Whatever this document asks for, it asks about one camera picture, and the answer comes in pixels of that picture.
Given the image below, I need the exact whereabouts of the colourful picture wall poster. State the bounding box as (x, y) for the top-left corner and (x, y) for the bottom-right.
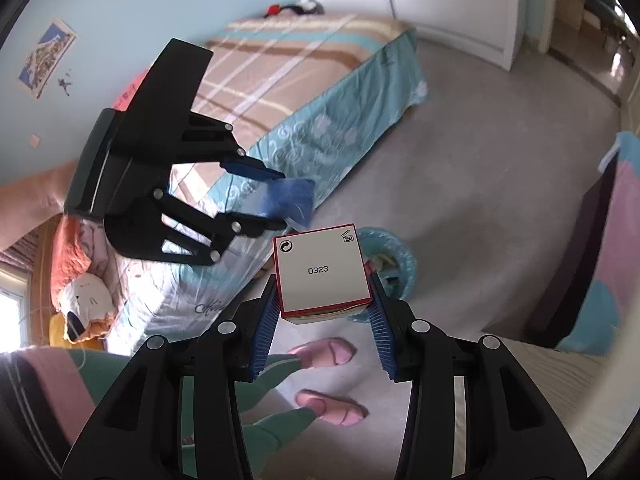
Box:
(18, 18), (78, 100)

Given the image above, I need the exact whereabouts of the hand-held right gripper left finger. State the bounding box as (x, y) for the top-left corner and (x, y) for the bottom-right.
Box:
(62, 275), (282, 480)

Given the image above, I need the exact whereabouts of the white wardrobe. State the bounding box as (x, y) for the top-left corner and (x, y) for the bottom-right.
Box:
(279, 0), (527, 72)

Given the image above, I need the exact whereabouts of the orange pillow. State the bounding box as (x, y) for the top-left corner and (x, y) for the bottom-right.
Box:
(49, 217), (96, 306)

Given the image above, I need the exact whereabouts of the person's right leg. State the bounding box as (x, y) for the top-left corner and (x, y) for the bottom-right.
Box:
(180, 405), (321, 480)

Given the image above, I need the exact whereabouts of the yellow cushion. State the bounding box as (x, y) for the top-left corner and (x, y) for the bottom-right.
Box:
(49, 311), (83, 345)

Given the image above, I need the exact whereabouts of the white cat plush toy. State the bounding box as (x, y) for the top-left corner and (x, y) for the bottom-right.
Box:
(56, 271), (115, 328)

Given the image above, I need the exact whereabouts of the blue wrapper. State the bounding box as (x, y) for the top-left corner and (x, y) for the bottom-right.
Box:
(259, 177), (317, 231)

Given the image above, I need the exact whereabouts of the red and white carton box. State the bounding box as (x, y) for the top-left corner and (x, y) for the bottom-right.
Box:
(272, 223), (374, 329)

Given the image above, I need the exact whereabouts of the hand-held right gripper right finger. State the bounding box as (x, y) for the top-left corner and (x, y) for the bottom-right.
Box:
(369, 272), (587, 480)

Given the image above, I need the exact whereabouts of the pink and blue cloth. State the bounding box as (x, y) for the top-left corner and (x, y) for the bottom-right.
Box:
(552, 131), (640, 357)

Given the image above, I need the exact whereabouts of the person's leg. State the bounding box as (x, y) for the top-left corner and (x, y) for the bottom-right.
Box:
(235, 352), (313, 413)
(180, 405), (321, 480)

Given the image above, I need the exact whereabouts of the striped brown and teal blanket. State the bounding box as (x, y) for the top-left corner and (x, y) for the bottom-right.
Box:
(114, 12), (407, 201)

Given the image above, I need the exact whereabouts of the person's pink top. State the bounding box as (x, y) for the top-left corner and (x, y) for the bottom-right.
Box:
(0, 346), (101, 466)

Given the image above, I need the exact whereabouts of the bed with teal sheet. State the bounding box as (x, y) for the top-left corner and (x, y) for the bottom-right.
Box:
(47, 12), (430, 347)

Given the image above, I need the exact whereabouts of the person's left leg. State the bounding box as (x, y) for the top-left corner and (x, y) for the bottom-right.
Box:
(235, 352), (313, 413)

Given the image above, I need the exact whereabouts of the pink slipper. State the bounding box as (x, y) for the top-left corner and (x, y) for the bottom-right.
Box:
(294, 389), (369, 429)
(289, 339), (357, 370)

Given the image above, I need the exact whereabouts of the teal lined waste bin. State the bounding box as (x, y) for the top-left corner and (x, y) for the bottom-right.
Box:
(350, 226), (419, 323)

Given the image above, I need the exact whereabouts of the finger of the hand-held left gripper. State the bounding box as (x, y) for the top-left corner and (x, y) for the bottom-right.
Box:
(172, 112), (287, 182)
(104, 189), (289, 267)

